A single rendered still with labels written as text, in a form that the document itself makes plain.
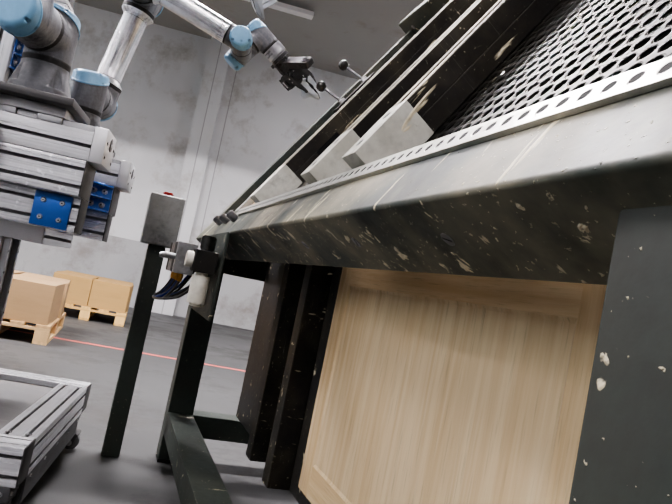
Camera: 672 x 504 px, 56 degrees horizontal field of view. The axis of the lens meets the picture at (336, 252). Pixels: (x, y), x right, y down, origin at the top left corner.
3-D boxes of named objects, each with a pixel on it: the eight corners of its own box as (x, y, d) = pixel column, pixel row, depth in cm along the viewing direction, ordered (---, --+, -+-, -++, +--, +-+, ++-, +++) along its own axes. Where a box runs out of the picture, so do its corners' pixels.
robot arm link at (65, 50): (79, 74, 168) (91, 25, 169) (56, 54, 154) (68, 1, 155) (36, 65, 168) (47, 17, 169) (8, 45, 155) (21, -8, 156)
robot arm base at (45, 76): (-4, 82, 153) (6, 43, 153) (15, 99, 167) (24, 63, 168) (62, 98, 155) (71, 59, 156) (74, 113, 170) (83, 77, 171)
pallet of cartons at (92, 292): (58, 304, 706) (66, 269, 709) (136, 319, 721) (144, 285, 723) (29, 310, 595) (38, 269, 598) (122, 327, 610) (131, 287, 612)
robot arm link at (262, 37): (239, 34, 235) (256, 19, 237) (260, 58, 238) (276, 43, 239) (242, 29, 228) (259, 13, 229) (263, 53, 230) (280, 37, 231)
